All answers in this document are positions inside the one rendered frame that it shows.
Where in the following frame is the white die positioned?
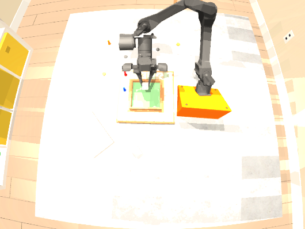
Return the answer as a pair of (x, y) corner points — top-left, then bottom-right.
(142, 83), (148, 89)

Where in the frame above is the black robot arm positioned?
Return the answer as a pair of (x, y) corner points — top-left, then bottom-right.
(119, 0), (218, 96)

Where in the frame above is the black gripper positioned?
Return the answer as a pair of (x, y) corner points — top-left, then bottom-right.
(122, 50), (168, 87)

